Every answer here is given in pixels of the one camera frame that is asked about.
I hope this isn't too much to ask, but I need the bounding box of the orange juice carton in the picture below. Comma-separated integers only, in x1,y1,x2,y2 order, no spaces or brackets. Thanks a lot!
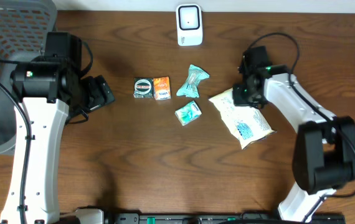
153,77,171,100

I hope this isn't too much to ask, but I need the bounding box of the round black lidded cup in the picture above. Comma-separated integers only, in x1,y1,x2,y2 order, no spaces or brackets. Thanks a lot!
133,78,153,98

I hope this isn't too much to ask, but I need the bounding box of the teal candy wrapper bag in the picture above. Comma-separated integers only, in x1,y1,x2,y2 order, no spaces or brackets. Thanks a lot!
176,65,210,98

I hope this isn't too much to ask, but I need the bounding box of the grey plastic mesh basket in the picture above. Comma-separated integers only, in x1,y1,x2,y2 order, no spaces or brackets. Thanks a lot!
0,0,57,154

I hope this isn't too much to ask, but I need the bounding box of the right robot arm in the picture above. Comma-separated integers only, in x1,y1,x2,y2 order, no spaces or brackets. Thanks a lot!
232,65,355,223

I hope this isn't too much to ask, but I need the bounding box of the green tissue pack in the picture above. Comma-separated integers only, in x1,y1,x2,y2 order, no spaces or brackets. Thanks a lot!
174,101,202,126

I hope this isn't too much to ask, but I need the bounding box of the white barcode scanner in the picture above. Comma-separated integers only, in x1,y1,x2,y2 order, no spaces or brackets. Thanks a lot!
176,4,204,47

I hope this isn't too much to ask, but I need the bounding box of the yellow blue snack bag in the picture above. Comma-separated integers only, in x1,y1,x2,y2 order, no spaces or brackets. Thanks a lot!
209,89,275,149

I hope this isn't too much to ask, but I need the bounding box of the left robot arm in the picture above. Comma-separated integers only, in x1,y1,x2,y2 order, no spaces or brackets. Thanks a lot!
0,62,115,223

